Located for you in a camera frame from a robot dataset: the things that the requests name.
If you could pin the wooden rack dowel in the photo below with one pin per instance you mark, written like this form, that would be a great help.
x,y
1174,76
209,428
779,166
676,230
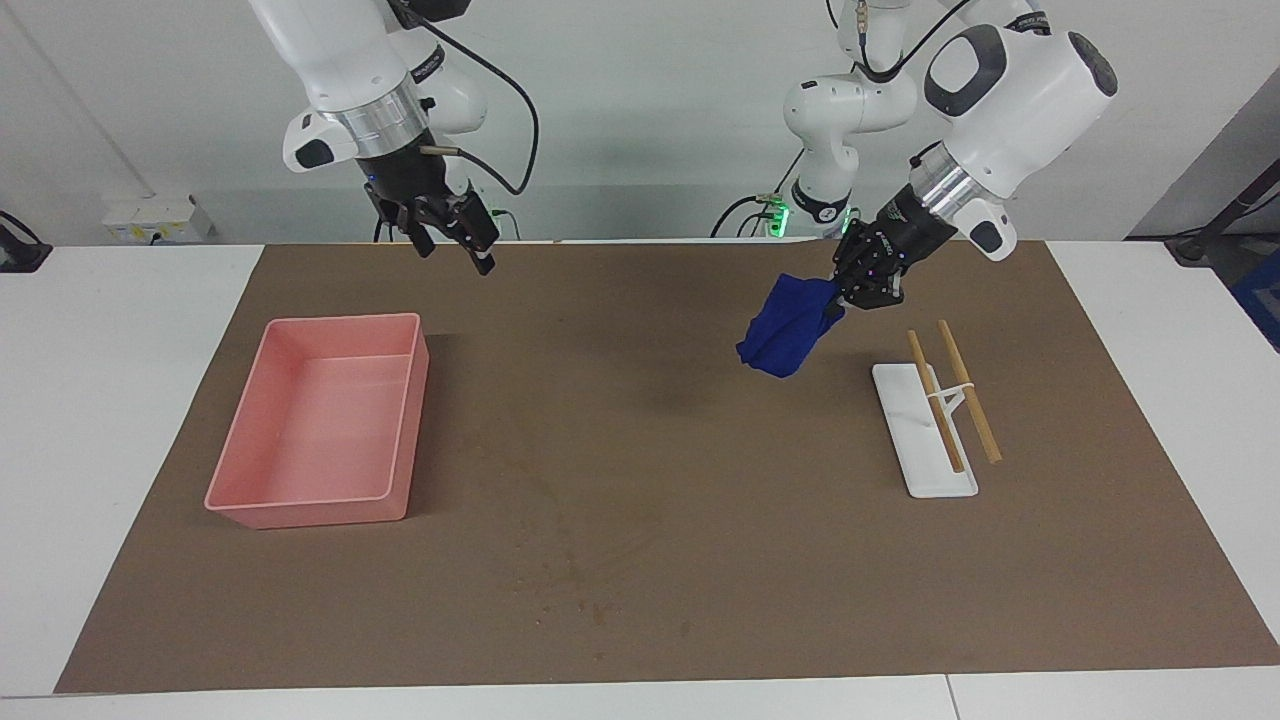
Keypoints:
x,y
938,405
970,390

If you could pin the blue towel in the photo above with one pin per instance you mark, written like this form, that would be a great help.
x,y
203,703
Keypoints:
x,y
785,330

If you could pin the brown table mat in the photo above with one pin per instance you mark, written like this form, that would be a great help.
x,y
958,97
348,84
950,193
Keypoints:
x,y
650,450

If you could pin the black clamp mount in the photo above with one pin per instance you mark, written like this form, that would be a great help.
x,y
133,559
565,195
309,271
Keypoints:
x,y
20,255

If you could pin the black stand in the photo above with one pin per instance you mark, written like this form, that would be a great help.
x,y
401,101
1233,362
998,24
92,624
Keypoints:
x,y
1195,247

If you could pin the white power socket box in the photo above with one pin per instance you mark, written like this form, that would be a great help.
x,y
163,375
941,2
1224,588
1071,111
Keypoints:
x,y
150,215

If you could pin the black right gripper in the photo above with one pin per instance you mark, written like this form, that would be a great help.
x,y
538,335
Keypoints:
x,y
410,175

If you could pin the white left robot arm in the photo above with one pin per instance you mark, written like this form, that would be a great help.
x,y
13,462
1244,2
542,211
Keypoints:
x,y
1020,90

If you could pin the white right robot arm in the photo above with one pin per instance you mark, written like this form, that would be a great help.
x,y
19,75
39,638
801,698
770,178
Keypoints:
x,y
330,50

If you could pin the pink plastic bin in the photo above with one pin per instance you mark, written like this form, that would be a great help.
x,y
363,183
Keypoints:
x,y
300,440

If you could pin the white towel rack base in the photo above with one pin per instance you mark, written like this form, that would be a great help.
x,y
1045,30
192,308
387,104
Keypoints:
x,y
930,470

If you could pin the blue crate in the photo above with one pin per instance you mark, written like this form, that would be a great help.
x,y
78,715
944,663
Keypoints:
x,y
1262,300

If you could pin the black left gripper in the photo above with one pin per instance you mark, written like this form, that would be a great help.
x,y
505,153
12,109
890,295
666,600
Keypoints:
x,y
912,232

